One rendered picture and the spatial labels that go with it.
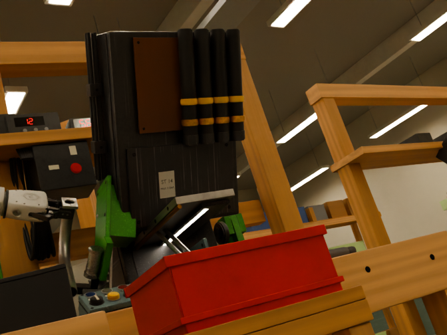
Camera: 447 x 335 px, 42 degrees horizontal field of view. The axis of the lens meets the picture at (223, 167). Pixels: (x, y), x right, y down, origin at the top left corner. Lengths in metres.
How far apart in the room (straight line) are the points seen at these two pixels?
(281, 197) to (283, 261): 1.22
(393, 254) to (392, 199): 10.74
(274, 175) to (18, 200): 1.03
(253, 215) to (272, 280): 1.26
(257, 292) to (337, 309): 0.14
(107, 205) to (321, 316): 0.72
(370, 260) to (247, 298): 0.64
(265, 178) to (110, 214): 0.86
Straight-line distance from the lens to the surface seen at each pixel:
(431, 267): 1.65
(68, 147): 1.85
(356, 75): 10.05
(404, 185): 12.09
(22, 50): 2.12
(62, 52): 2.15
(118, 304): 1.20
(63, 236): 1.63
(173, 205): 1.38
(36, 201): 1.57
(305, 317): 0.95
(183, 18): 6.73
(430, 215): 11.82
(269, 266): 0.97
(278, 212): 2.17
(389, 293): 1.53
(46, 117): 1.90
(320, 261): 1.03
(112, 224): 1.50
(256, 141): 2.25
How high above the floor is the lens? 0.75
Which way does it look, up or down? 17 degrees up
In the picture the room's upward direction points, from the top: 18 degrees counter-clockwise
